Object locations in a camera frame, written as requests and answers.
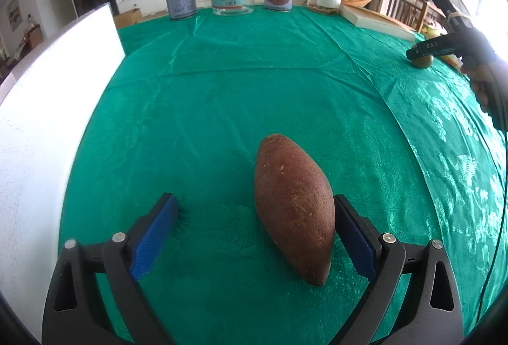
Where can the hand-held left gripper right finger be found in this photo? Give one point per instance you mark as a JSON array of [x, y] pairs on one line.
[[357, 246]]

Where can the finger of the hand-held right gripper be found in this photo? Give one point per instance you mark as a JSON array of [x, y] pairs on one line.
[[430, 48]]

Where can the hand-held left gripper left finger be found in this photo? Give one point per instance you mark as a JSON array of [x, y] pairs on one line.
[[154, 238]]

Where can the green orange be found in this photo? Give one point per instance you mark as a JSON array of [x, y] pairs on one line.
[[424, 63]]

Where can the plump sweet potato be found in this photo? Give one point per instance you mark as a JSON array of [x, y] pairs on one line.
[[293, 206]]

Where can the person's right hand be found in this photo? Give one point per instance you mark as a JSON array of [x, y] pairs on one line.
[[482, 85]]

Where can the wooden chair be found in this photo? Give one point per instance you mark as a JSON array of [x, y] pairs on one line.
[[403, 5]]

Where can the flat white box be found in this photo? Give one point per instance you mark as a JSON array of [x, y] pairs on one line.
[[375, 21]]

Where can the white board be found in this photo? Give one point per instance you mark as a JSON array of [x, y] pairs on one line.
[[43, 123]]

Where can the green tablecloth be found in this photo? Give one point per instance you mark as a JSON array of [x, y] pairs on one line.
[[238, 99]]

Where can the cardboard box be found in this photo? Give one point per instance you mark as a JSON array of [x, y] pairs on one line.
[[127, 17]]

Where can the framed wall picture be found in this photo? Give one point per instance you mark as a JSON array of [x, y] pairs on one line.
[[13, 13]]

